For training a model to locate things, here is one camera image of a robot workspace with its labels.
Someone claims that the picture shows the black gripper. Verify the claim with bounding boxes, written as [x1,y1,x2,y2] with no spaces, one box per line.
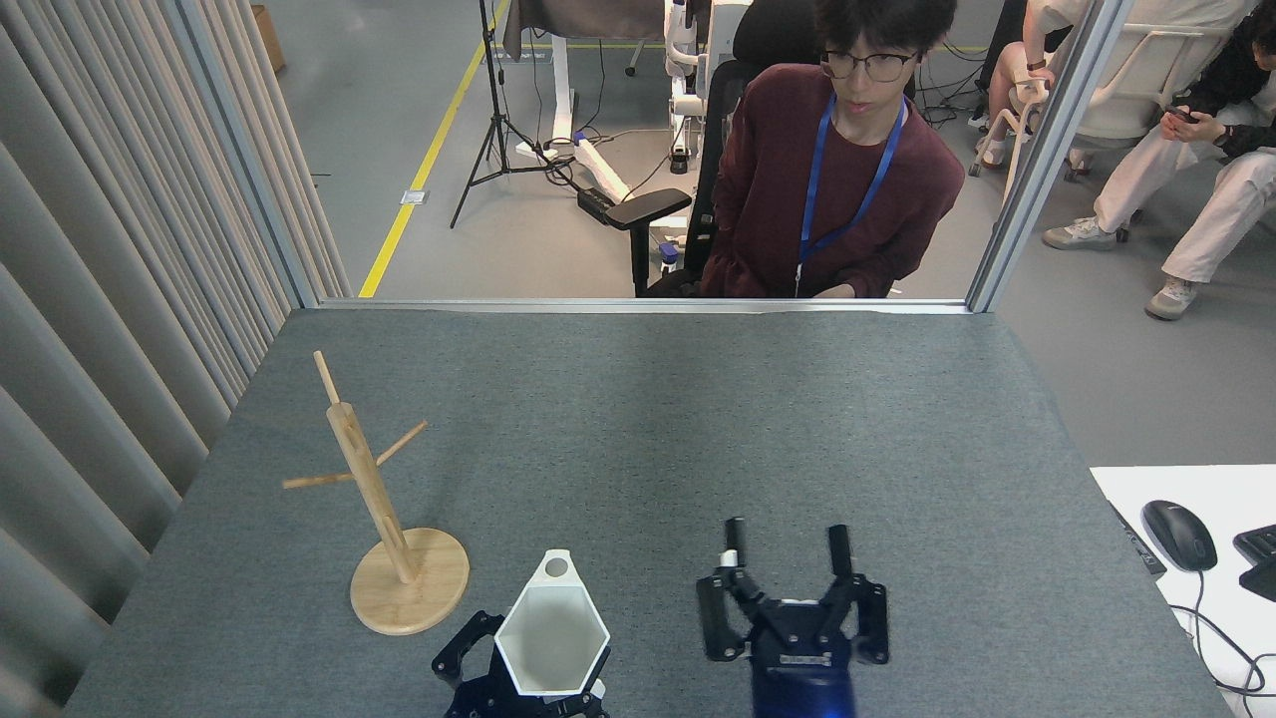
[432,611,611,718]
[696,517,890,718]

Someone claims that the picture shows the white hexagonal cup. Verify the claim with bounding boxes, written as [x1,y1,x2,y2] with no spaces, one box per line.
[493,548,611,696]

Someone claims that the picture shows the wooden cup rack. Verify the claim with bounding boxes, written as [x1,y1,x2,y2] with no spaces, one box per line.
[282,350,471,636]

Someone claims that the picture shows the black flat bar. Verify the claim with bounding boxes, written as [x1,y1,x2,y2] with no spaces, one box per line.
[1110,502,1167,576]

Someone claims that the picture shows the black computer mouse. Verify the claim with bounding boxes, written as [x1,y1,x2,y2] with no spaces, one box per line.
[1141,500,1218,572]

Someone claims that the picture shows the person in maroon top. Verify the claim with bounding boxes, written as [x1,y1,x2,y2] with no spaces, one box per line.
[698,0,966,300]

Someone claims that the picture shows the white side desk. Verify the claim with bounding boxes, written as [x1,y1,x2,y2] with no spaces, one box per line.
[1090,464,1276,718]

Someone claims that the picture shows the black keyboard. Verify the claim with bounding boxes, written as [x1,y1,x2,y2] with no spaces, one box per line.
[1233,524,1276,602]

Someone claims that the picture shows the black office chair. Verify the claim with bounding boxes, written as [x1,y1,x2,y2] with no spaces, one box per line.
[604,0,833,299]

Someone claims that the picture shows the black tripod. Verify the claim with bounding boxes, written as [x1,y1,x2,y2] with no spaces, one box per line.
[451,0,574,229]

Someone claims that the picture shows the black-framed glasses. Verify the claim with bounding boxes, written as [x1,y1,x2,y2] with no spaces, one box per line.
[819,50,920,84]

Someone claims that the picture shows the white desk leg stand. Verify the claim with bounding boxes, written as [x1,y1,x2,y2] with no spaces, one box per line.
[515,35,634,202]

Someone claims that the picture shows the white machine on wheels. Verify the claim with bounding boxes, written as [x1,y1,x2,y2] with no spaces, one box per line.
[664,0,754,176]

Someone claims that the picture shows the beige curtain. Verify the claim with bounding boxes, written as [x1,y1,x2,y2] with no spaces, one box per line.
[0,0,352,718]

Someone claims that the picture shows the seated person with wristwatch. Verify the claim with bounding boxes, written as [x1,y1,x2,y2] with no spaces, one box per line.
[969,0,1103,168]

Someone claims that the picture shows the seated person in white trousers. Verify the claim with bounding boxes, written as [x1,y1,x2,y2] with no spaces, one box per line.
[1042,0,1276,321]

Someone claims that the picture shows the white chair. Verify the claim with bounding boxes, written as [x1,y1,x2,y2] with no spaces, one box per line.
[1000,0,1242,200]

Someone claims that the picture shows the cardboard box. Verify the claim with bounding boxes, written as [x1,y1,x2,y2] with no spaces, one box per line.
[249,5,287,74]

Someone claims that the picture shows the silver frame rail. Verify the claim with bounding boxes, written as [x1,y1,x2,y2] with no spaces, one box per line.
[317,297,971,316]

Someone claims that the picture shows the black mouse cable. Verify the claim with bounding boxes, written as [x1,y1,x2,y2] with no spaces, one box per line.
[1166,570,1276,699]

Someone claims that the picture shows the blue lanyard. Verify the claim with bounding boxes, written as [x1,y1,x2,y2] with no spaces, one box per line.
[795,92,910,298]

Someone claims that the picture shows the silver frame post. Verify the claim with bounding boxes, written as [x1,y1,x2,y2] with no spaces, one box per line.
[965,0,1137,314]

